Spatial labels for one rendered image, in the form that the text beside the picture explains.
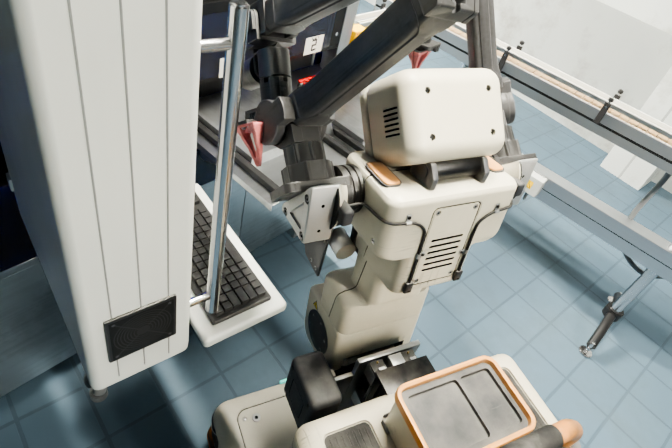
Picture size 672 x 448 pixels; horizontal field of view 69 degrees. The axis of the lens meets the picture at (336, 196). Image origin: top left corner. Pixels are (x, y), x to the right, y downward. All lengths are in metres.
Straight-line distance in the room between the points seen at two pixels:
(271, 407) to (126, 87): 1.18
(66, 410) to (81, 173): 1.37
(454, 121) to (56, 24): 0.55
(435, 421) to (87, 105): 0.73
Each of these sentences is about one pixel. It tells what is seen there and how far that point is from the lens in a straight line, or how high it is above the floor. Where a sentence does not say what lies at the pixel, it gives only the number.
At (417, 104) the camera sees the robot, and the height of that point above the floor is 1.35.
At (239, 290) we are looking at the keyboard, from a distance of 1.09.
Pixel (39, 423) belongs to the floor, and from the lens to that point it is 1.92.
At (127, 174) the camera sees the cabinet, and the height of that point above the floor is 1.28.
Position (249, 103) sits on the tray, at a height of 0.88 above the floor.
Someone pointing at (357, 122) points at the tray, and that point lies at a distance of 1.59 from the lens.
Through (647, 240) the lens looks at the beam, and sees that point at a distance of 2.41.
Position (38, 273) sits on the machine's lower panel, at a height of 0.54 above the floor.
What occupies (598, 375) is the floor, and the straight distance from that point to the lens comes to 2.55.
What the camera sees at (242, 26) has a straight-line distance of 0.62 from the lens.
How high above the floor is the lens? 1.70
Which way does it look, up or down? 40 degrees down
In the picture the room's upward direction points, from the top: 16 degrees clockwise
